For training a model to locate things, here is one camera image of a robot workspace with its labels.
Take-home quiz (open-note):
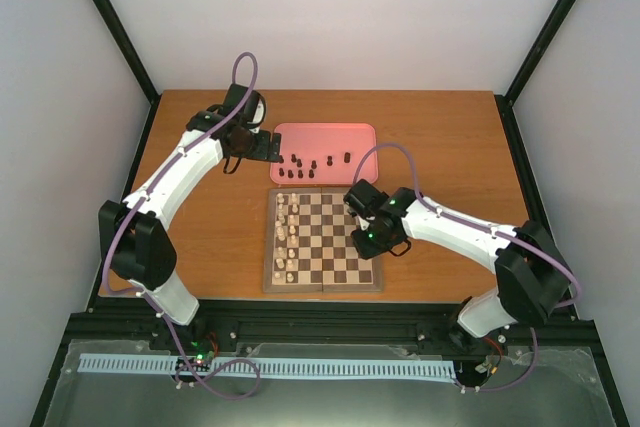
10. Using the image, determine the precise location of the purple cable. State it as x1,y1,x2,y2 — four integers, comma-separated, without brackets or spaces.
101,51,263,402
351,142,584,394

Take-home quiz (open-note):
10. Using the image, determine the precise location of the light blue cable duct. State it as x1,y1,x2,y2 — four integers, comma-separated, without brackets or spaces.
77,353,456,383

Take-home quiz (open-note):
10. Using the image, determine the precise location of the pink plastic tray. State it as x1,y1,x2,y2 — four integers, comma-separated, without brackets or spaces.
270,123,378,186

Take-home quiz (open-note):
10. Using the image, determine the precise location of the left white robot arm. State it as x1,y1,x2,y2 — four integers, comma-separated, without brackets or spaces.
98,99,280,350

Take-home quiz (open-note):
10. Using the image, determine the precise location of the black aluminium frame base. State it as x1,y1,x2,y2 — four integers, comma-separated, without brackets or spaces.
58,298,604,368

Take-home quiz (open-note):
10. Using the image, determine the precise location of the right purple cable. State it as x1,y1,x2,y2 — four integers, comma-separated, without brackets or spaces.
351,142,584,394

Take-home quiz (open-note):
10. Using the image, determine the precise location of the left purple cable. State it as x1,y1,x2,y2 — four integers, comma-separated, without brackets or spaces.
101,51,263,402

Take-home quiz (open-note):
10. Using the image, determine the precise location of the transparent acrylic sheet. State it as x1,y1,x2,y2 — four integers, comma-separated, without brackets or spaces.
35,341,626,426

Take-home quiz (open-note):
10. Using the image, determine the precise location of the wooden chess board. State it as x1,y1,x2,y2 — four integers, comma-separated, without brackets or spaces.
263,187,383,293

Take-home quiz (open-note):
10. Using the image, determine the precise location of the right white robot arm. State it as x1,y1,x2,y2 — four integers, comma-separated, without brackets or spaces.
344,181,573,351

